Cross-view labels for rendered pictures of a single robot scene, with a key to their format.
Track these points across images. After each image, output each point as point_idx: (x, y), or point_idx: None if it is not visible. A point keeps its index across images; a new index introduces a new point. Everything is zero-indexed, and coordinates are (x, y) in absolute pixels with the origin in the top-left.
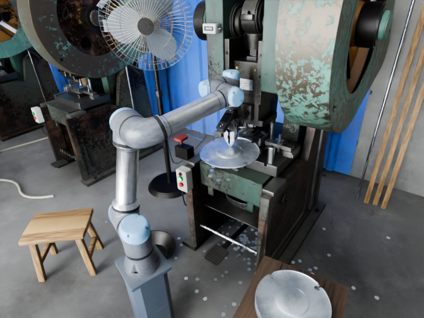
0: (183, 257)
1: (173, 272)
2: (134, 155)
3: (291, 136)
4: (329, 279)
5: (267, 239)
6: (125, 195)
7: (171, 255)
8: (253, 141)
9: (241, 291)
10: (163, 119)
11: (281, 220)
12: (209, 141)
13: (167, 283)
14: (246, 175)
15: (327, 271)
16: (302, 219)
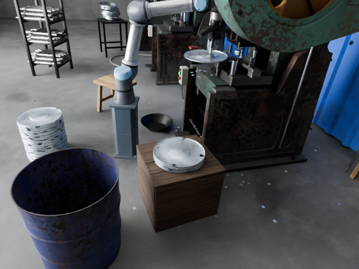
0: (171, 135)
1: (158, 138)
2: (137, 29)
3: (271, 69)
4: (250, 193)
5: (207, 129)
6: (128, 54)
7: (165, 132)
8: (230, 57)
9: None
10: (147, 4)
11: (232, 129)
12: (202, 49)
13: (133, 120)
14: (213, 79)
15: (255, 189)
16: (269, 154)
